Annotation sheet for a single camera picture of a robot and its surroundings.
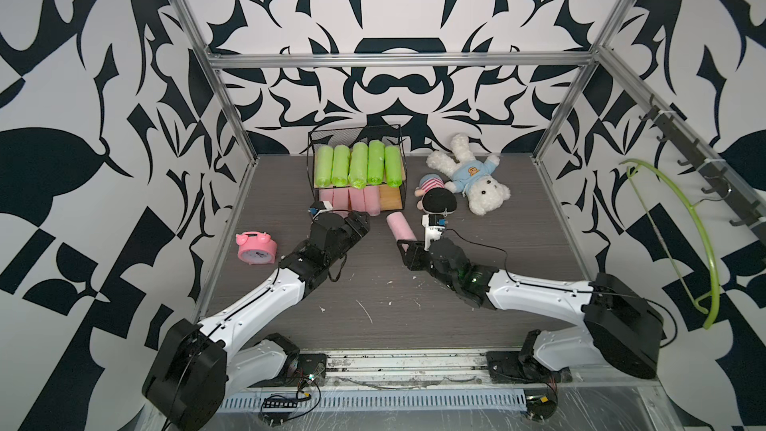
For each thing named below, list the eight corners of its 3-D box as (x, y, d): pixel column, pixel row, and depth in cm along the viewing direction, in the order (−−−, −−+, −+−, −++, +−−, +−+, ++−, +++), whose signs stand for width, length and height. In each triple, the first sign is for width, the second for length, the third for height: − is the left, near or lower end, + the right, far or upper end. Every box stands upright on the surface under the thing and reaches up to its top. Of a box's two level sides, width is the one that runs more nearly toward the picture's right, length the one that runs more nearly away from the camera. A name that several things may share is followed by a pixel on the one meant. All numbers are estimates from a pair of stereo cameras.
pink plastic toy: (246, 264, 93) (232, 246, 84) (251, 251, 96) (237, 231, 87) (277, 265, 93) (266, 246, 84) (280, 251, 96) (270, 232, 87)
